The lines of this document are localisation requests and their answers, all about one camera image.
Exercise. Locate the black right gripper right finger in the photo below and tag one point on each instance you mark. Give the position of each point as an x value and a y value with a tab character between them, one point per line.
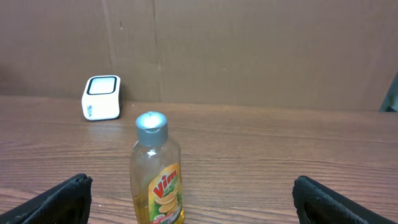
317	204

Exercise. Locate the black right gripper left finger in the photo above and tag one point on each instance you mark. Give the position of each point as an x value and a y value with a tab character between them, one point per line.
68	202

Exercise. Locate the yellow dish soap bottle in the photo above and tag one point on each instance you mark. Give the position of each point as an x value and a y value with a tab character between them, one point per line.
155	172

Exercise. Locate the white barcode scanner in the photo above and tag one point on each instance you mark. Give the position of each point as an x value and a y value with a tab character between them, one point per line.
101	99

